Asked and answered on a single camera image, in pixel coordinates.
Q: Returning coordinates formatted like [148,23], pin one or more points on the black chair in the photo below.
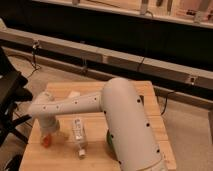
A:
[12,90]

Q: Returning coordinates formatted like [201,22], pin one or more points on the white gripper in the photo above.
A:
[54,132]

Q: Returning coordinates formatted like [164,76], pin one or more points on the white soap bar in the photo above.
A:
[74,94]

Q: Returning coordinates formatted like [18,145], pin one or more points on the small orange pepper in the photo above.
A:
[46,140]

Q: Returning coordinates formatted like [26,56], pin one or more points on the white lotion tube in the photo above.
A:
[79,136]

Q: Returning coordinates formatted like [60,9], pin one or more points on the green ceramic bowl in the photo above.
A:
[109,139]

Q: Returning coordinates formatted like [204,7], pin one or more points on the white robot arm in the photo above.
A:
[133,139]

